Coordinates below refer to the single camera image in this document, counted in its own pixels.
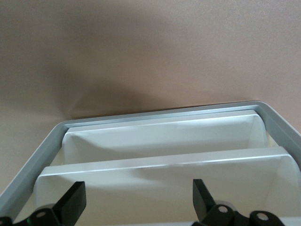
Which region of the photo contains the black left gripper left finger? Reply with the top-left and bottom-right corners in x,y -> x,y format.
0,181 -> 87,226

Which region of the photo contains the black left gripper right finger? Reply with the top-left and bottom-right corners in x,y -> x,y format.
193,178 -> 286,226

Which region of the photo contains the white drawer cabinet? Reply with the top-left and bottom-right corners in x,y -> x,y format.
0,100 -> 301,226

